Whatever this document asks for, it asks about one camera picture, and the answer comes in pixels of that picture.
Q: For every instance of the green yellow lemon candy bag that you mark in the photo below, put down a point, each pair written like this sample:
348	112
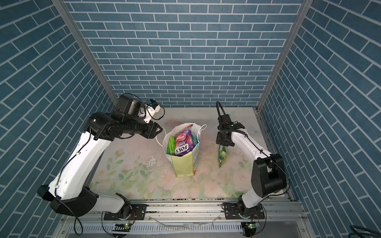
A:
222	155

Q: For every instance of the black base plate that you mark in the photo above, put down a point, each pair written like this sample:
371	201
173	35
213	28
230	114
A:
128	212
235	211

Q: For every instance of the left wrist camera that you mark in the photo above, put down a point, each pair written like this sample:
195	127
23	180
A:
152	107

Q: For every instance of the bright green snack packet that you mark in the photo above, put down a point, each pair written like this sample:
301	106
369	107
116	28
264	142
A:
171	146

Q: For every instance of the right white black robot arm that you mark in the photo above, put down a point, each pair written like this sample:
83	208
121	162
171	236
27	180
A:
268	175

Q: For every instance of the aluminium mounting rail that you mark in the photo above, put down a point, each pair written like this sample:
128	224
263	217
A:
209	218

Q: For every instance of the floral table mat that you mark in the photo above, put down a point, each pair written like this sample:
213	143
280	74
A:
138	168

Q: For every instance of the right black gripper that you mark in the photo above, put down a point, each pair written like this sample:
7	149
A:
219	140

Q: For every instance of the purple Fox's candy bag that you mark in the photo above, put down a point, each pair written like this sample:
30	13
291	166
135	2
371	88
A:
184	142

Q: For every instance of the white green paper bag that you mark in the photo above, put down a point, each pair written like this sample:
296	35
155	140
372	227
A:
184	166

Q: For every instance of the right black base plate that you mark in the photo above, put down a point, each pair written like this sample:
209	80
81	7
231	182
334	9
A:
235	211

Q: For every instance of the teal Fox's candy bag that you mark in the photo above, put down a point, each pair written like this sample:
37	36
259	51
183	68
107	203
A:
194	139

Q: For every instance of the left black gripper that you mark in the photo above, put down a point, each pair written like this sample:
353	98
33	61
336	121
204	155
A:
152	131

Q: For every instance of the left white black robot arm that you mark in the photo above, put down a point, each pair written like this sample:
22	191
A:
69	193

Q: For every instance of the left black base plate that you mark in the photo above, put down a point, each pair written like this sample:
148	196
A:
128	212

